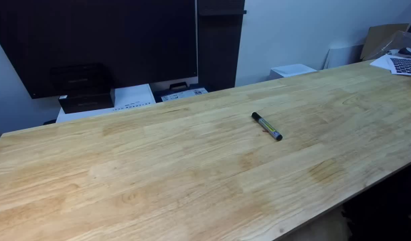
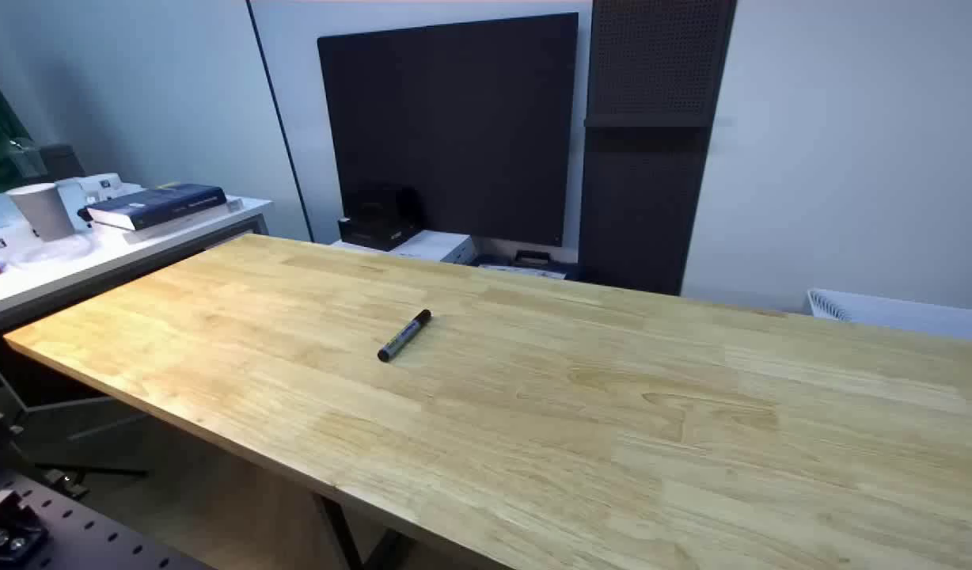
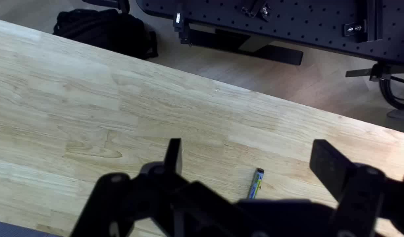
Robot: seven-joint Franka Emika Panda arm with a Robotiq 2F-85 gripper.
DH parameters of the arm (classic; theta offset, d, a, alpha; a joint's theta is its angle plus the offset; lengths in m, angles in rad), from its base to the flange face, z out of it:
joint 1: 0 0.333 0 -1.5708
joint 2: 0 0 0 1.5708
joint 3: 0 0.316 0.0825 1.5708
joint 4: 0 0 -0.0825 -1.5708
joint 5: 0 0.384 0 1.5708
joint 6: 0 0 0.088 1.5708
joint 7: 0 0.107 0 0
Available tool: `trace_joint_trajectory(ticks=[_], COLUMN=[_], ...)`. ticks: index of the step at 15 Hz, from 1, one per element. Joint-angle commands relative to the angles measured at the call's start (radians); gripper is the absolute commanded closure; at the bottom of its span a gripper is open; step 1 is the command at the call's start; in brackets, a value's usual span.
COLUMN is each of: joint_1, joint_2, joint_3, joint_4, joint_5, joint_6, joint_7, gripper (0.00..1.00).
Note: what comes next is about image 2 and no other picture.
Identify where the flat white box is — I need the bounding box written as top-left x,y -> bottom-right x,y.
386,227 -> 483,270

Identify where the black grey whiteboard marker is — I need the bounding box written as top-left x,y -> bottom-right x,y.
372,309 -> 436,367

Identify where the small black box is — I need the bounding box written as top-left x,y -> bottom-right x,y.
336,183 -> 423,254

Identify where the large black monitor screen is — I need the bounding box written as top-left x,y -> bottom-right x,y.
312,11 -> 582,254

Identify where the dark blue hardcover book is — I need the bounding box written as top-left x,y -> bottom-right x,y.
76,182 -> 235,234

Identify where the white side table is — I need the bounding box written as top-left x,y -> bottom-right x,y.
0,193 -> 275,343

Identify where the white cylindrical cup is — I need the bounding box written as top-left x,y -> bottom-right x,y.
7,182 -> 82,243

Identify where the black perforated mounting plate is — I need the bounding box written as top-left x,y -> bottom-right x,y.
0,472 -> 207,570

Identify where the thin black wall cable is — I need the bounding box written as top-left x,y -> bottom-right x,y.
245,0 -> 315,243

